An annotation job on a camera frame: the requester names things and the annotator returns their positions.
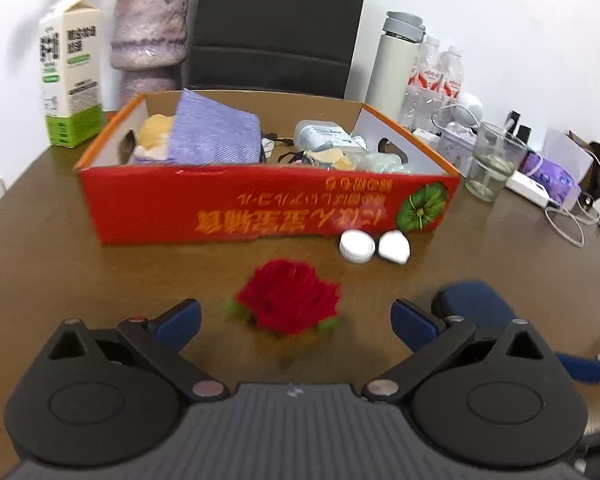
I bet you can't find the white earbud case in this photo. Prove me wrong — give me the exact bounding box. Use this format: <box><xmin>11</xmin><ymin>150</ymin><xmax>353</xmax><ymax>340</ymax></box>
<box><xmin>377</xmin><ymin>230</ymin><xmax>411</xmax><ymax>266</ymax></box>

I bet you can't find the red orange cardboard box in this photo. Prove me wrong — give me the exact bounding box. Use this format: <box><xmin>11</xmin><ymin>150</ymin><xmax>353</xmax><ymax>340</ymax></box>
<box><xmin>76</xmin><ymin>90</ymin><xmax>460</xmax><ymax>245</ymax></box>

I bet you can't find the white round bottle cap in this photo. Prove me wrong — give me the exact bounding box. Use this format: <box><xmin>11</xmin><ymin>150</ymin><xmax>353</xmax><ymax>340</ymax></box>
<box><xmin>339</xmin><ymin>230</ymin><xmax>376</xmax><ymax>264</ymax></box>

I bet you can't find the red fabric rose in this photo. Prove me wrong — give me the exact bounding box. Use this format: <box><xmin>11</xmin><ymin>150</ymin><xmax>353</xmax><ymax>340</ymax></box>
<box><xmin>227</xmin><ymin>259</ymin><xmax>341</xmax><ymax>336</ymax></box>

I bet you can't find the clear water bottle red label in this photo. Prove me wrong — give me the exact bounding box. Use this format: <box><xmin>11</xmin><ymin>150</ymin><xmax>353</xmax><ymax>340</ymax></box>
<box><xmin>400</xmin><ymin>35</ymin><xmax>442</xmax><ymax>130</ymax></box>

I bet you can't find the white round lamp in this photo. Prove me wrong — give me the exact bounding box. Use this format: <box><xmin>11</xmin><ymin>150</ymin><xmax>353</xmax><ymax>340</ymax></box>
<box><xmin>452</xmin><ymin>91</ymin><xmax>483</xmax><ymax>128</ymax></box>

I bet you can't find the white grey thermos bottle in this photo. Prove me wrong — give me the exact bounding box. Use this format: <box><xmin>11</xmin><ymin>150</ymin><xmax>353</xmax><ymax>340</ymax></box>
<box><xmin>365</xmin><ymin>11</ymin><xmax>426</xmax><ymax>119</ymax></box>

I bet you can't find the iridescent plastic wrap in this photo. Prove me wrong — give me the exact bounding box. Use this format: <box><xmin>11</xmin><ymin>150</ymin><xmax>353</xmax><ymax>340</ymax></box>
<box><xmin>355</xmin><ymin>153</ymin><xmax>410</xmax><ymax>174</ymax></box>

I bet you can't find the purple marbled ceramic vase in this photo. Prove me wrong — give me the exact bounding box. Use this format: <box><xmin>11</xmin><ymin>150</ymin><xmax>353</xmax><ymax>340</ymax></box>
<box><xmin>110</xmin><ymin>0</ymin><xmax>189</xmax><ymax>106</ymax></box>

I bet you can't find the green white milk carton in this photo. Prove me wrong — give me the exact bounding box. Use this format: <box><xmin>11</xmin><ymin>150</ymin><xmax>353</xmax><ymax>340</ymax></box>
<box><xmin>38</xmin><ymin>0</ymin><xmax>102</xmax><ymax>148</ymax></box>

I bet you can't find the clear drinking glass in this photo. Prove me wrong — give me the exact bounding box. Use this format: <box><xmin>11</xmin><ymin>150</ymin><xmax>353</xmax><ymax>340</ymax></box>
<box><xmin>464</xmin><ymin>122</ymin><xmax>528</xmax><ymax>203</ymax></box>

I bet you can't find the lavender rabbit tin box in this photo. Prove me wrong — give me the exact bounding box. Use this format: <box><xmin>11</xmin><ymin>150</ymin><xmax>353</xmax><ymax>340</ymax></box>
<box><xmin>437</xmin><ymin>122</ymin><xmax>477</xmax><ymax>177</ymax></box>

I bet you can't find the white charging cable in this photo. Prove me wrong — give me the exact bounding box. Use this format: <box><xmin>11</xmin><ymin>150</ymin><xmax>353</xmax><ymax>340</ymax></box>
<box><xmin>543</xmin><ymin>148</ymin><xmax>600</xmax><ymax>256</ymax></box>

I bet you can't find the purple knitted cloth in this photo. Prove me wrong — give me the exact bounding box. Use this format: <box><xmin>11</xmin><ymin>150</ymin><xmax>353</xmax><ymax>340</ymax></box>
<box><xmin>168</xmin><ymin>90</ymin><xmax>262</xmax><ymax>166</ymax></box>

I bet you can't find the purple small gadget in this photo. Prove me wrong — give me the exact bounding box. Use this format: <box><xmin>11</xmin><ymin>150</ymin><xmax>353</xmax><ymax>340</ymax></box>
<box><xmin>520</xmin><ymin>153</ymin><xmax>581</xmax><ymax>208</ymax></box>

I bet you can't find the white power strip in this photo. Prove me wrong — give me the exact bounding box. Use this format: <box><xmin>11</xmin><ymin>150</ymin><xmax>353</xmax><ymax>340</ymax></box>
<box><xmin>505</xmin><ymin>171</ymin><xmax>560</xmax><ymax>209</ymax></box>

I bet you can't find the clear white plastic container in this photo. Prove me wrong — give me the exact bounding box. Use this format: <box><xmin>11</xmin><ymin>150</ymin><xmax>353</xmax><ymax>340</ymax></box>
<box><xmin>294</xmin><ymin>119</ymin><xmax>367</xmax><ymax>153</ymax></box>

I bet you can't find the yellow white plush toy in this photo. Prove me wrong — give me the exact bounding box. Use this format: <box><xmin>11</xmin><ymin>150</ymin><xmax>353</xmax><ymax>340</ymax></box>
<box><xmin>130</xmin><ymin>114</ymin><xmax>174</xmax><ymax>164</ymax></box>

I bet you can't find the black strap in box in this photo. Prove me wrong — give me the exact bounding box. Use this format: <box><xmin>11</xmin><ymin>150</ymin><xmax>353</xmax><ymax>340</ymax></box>
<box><xmin>258</xmin><ymin>131</ymin><xmax>301</xmax><ymax>164</ymax></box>

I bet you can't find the dark navy pouch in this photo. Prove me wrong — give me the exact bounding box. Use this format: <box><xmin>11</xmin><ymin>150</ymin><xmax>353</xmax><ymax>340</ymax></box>
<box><xmin>430</xmin><ymin>281</ymin><xmax>517</xmax><ymax>330</ymax></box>

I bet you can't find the black paper shopping bag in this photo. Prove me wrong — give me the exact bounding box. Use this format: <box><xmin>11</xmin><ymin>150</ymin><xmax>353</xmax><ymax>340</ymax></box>
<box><xmin>187</xmin><ymin>0</ymin><xmax>364</xmax><ymax>99</ymax></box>

